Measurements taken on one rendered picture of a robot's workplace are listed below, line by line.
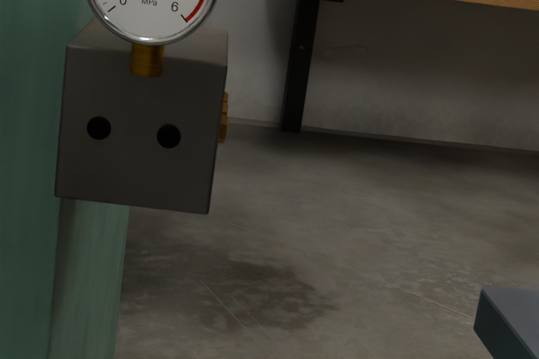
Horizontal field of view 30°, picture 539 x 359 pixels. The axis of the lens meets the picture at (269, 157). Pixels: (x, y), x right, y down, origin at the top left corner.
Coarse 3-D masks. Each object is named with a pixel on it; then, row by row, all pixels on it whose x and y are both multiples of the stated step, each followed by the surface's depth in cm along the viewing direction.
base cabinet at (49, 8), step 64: (0, 0) 52; (64, 0) 52; (0, 64) 53; (64, 64) 53; (0, 128) 54; (0, 192) 55; (0, 256) 56; (64, 256) 59; (0, 320) 57; (64, 320) 63
